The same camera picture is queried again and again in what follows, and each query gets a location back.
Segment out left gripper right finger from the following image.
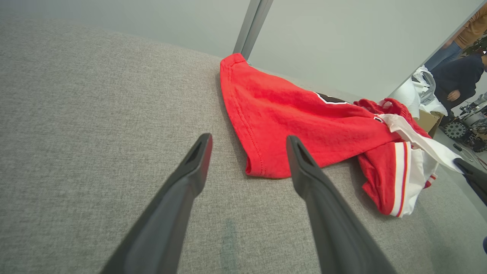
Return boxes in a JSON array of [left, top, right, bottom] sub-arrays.
[[286, 135, 398, 274]]

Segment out brown cardboard box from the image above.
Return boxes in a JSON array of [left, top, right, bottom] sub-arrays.
[[416, 110, 444, 138]]

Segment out person in tan top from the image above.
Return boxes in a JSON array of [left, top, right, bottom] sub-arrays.
[[423, 3, 487, 72]]

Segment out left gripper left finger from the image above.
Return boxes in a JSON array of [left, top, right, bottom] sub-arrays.
[[100, 133, 213, 274]]

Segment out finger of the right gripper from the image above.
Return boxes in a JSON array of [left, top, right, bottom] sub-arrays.
[[453, 158, 487, 208]]

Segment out person in navy top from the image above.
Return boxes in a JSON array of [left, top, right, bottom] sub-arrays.
[[431, 48, 487, 116]]

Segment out grey fabric sofa seat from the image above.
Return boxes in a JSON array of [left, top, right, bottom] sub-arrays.
[[0, 17, 487, 274]]

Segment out white bundled cloth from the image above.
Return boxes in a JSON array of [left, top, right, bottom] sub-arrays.
[[389, 65, 449, 119]]

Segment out grey metal partition post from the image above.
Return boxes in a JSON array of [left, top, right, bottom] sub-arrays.
[[233, 0, 274, 61]]

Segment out red Bulls basketball jersey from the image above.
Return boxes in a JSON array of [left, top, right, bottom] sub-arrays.
[[220, 53, 463, 218]]

